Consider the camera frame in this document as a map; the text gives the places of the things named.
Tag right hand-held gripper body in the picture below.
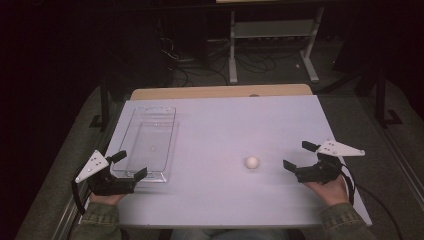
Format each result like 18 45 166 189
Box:
295 139 366 185

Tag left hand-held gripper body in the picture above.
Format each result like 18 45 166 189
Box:
74 149 136 197

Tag clear plastic container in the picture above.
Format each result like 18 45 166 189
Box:
112 106 180 184

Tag white ball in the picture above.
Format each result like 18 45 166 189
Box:
245 155 260 170

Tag person's left hand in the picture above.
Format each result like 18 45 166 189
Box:
88 192 127 207

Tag person's right hand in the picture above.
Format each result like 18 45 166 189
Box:
303 175 350 207

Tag black metal stand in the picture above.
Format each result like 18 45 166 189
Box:
88 75 112 132
373 64 404 128

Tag wooden table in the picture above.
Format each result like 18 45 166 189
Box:
129 83 314 101

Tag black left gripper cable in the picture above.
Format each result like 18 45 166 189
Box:
70 179 93 216

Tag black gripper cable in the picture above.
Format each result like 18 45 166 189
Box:
340 163 404 240
70 179 93 216

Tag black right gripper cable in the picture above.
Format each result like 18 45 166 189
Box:
340 163 404 240

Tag white metal desk frame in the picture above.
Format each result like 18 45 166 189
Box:
227 6 326 85

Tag black cables on floor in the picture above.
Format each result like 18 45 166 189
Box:
159 35 279 87

